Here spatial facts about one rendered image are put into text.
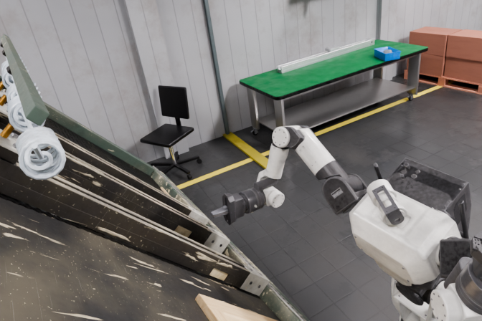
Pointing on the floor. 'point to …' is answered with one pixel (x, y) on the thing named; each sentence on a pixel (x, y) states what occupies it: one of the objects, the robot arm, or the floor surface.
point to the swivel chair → (169, 99)
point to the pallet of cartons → (450, 56)
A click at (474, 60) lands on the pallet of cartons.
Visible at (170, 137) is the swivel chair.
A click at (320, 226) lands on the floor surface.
